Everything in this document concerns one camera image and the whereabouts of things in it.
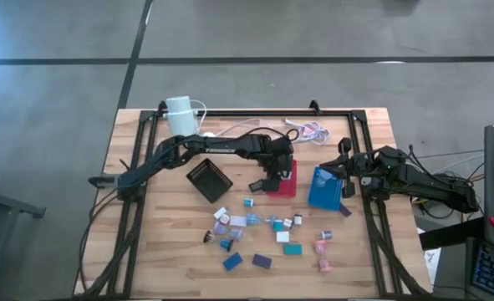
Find dark purple rectangular pad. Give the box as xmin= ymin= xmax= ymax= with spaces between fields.
xmin=252 ymin=253 xmax=273 ymax=270

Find blue rectangular pad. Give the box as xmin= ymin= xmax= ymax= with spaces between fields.
xmin=222 ymin=252 xmax=244 ymax=272

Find blue mesh basket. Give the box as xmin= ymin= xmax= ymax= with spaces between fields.
xmin=308 ymin=166 xmax=344 ymax=212

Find black desk base beam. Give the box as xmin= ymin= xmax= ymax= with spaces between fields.
xmin=420 ymin=217 xmax=486 ymax=252

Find black aluminium rig frame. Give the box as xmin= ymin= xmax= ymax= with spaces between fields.
xmin=106 ymin=99 xmax=430 ymax=298

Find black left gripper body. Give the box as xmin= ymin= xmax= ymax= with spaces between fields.
xmin=255 ymin=136 xmax=297 ymax=193

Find red mesh basket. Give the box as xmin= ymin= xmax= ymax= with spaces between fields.
xmin=267 ymin=158 xmax=298 ymax=199

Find white paper sheet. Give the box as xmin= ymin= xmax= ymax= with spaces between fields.
xmin=424 ymin=247 xmax=442 ymax=285

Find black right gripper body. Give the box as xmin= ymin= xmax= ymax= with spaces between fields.
xmin=339 ymin=137 xmax=384 ymax=198

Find tangled floor cables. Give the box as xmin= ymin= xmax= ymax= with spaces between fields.
xmin=409 ymin=148 xmax=488 ymax=222

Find black mesh tray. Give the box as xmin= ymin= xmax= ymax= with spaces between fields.
xmin=186 ymin=157 xmax=234 ymax=205

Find white cylindrical lamp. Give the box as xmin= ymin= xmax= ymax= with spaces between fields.
xmin=165 ymin=95 xmax=201 ymax=137

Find black sleeved cable bundle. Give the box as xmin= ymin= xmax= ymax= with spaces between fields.
xmin=369 ymin=217 xmax=425 ymax=298
xmin=77 ymin=191 xmax=147 ymax=298

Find white coiled lamp cable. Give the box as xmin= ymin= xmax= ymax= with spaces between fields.
xmin=187 ymin=99 xmax=330 ymax=147

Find grey metal furniture frame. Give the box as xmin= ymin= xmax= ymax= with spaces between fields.
xmin=0 ymin=183 xmax=47 ymax=301

